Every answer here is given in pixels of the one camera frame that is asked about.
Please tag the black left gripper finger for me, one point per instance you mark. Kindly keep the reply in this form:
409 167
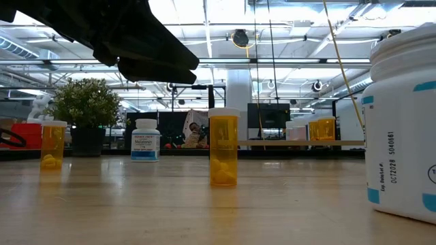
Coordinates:
156 75
143 37

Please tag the white melatonin bottle blue label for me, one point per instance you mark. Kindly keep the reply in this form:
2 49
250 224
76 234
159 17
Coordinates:
145 143

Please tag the orange pill bottle white cap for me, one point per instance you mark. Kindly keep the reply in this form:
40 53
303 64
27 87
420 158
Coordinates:
223 146
52 146

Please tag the black partition panel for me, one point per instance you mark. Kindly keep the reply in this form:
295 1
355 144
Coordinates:
170 126

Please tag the white draped cloth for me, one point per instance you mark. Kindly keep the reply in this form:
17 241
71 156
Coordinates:
197 115

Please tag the person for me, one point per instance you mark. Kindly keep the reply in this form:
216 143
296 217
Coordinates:
194 128

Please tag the potted green plant black pot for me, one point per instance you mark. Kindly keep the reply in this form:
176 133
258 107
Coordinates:
85 102

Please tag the white building pillar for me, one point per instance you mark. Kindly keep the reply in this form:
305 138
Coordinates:
238 92

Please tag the white robot figure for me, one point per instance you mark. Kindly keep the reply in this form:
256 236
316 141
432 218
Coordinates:
38 109

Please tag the long ceiling light strip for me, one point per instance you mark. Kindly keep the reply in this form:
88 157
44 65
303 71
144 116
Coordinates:
272 61

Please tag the black monitor screen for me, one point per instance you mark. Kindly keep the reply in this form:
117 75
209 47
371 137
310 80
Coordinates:
269 115

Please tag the red box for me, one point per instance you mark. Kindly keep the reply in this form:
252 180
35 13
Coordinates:
27 136

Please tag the large white supplement bottle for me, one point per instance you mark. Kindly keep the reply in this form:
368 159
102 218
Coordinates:
402 136

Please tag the black gantry frame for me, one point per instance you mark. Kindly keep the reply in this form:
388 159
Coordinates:
199 87

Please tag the black aluminium table frame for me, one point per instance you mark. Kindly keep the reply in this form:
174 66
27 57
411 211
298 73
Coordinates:
184 153

